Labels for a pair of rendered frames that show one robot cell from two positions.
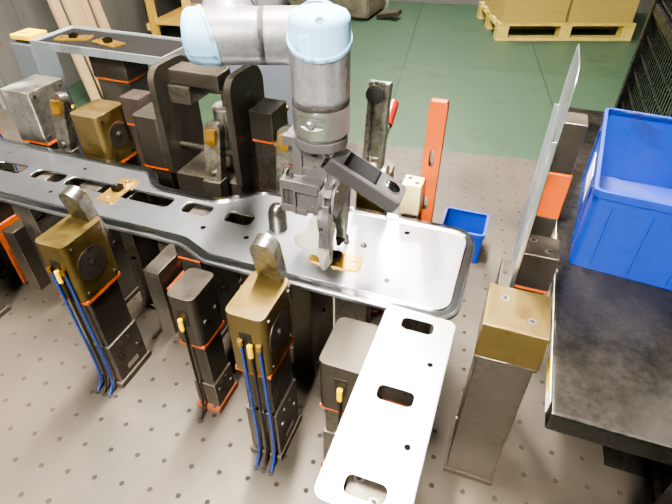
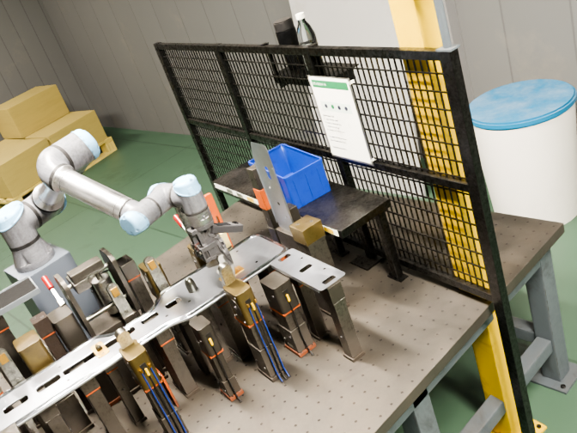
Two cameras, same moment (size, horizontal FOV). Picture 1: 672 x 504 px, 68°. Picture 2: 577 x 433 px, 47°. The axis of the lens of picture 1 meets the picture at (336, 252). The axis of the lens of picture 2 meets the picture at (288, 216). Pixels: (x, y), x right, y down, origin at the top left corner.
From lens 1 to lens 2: 1.56 m
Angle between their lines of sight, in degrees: 41
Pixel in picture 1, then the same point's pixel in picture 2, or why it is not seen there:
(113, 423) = not seen: outside the picture
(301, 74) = (193, 201)
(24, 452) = not seen: outside the picture
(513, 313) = (305, 223)
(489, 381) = (318, 253)
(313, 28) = (191, 183)
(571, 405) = (342, 226)
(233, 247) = (191, 305)
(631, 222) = (300, 180)
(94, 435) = not seen: outside the picture
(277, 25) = (160, 198)
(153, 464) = (249, 422)
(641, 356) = (341, 208)
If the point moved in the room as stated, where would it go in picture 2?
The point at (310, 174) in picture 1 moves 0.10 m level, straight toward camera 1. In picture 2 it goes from (207, 240) to (232, 241)
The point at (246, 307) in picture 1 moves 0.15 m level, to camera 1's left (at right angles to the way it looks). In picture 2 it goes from (239, 289) to (209, 322)
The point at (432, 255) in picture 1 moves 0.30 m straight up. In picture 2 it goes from (256, 246) to (225, 170)
